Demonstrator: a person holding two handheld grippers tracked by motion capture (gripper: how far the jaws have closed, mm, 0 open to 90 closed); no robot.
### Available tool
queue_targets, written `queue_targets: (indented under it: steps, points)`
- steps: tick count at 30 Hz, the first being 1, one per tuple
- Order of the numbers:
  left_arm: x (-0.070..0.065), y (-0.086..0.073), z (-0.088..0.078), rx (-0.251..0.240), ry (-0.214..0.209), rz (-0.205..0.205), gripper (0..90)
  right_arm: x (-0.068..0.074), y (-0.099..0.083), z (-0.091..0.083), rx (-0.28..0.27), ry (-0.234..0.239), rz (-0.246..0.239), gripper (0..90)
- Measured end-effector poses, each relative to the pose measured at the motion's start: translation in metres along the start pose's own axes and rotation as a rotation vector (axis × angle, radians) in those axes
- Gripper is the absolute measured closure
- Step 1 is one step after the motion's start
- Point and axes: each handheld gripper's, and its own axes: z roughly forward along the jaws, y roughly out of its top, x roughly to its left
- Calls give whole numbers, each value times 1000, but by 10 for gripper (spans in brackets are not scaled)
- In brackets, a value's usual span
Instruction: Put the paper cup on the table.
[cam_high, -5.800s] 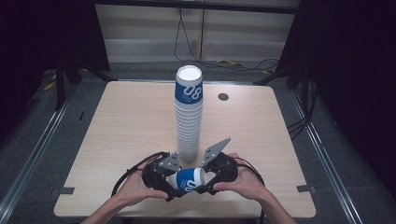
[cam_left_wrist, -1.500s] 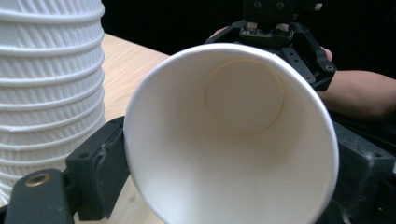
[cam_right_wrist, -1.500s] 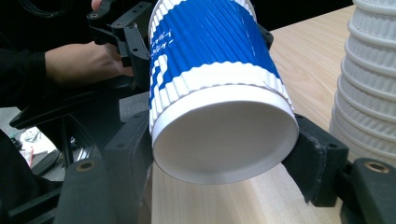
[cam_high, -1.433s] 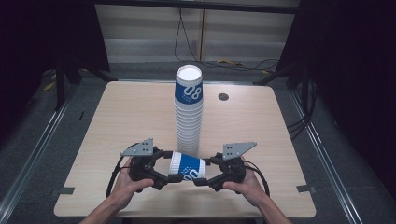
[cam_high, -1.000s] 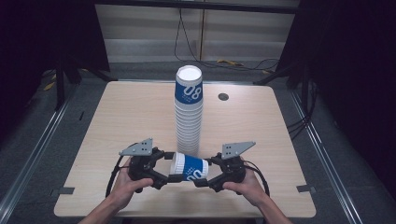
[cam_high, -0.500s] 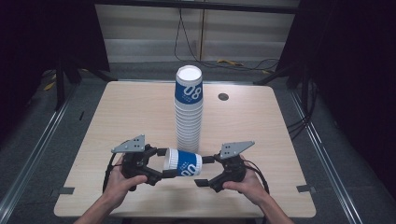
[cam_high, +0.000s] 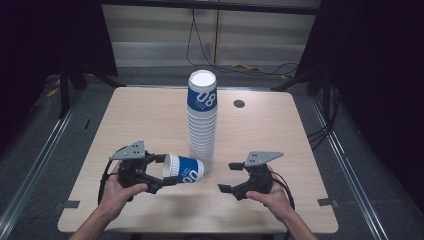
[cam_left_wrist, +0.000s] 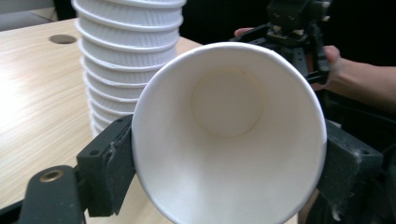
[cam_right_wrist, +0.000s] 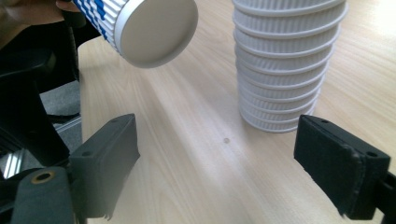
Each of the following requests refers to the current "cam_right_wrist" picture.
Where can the stack of white ribbed cups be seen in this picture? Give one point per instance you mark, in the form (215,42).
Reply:
(283,65)

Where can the blue striped paper cup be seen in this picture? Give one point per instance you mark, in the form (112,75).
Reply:
(155,31)

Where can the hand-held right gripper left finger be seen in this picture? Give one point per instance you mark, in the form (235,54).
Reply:
(102,168)

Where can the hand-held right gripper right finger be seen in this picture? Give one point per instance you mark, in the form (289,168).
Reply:
(339,169)

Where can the black office chair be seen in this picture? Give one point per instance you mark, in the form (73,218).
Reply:
(25,109)

